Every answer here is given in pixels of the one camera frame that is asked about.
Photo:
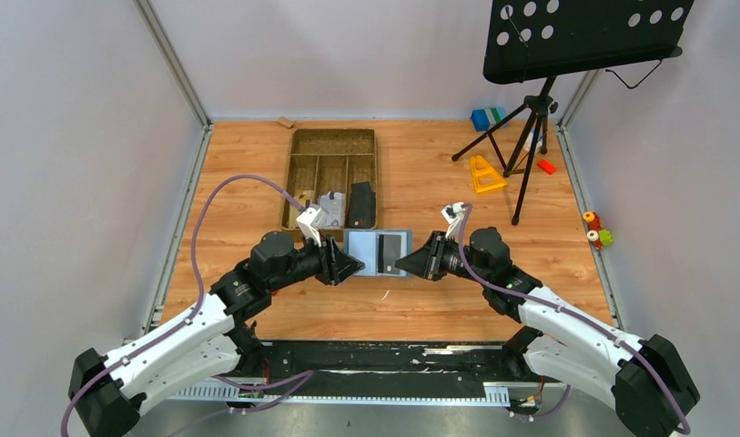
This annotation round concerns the woven compartment tray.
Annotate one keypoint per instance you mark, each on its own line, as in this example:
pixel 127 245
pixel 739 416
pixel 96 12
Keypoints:
pixel 332 159

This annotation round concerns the red block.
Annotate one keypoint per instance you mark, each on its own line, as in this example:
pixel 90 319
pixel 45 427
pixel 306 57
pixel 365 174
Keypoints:
pixel 546 166

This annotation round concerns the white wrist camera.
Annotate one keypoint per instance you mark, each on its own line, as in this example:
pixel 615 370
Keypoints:
pixel 309 222
pixel 455 214

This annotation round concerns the white card in tray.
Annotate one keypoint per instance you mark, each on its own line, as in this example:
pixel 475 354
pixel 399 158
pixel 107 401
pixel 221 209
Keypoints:
pixel 334 204

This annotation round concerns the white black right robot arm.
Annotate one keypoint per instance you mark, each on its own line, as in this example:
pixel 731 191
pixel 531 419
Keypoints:
pixel 644 381

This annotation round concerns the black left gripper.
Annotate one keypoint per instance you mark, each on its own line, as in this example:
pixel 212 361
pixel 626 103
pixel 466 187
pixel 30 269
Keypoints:
pixel 337 266

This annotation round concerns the tan cards in tray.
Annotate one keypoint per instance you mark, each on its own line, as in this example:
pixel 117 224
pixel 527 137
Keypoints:
pixel 305 197

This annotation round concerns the colourful toy stack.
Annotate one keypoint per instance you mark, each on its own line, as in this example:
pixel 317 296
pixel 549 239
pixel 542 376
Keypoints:
pixel 597 234

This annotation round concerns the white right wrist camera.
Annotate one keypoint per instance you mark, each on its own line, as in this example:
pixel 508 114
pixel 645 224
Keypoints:
pixel 455 214

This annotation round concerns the small cardboard scrap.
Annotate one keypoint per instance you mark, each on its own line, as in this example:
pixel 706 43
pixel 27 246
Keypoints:
pixel 286 122

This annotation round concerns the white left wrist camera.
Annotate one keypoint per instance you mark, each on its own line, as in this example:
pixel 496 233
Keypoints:
pixel 309 222

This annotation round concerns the black wallet in tray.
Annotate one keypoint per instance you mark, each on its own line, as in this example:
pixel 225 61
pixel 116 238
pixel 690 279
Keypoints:
pixel 362 208

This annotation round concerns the blue green block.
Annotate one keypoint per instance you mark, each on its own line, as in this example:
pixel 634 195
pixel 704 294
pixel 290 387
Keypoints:
pixel 484 119

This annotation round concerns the black music stand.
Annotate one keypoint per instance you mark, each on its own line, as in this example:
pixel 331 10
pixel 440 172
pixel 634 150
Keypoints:
pixel 529 40

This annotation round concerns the yellow triangular toy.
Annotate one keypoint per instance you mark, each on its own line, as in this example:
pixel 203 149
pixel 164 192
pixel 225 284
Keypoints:
pixel 485 178

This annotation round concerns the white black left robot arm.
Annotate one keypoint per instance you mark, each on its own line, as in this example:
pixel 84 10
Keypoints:
pixel 111 391

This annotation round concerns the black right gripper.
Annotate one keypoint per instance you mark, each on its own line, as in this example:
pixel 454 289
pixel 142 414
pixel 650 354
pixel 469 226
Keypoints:
pixel 426 262

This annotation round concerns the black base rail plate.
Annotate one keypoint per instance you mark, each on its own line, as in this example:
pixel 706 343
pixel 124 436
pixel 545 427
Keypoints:
pixel 344 370

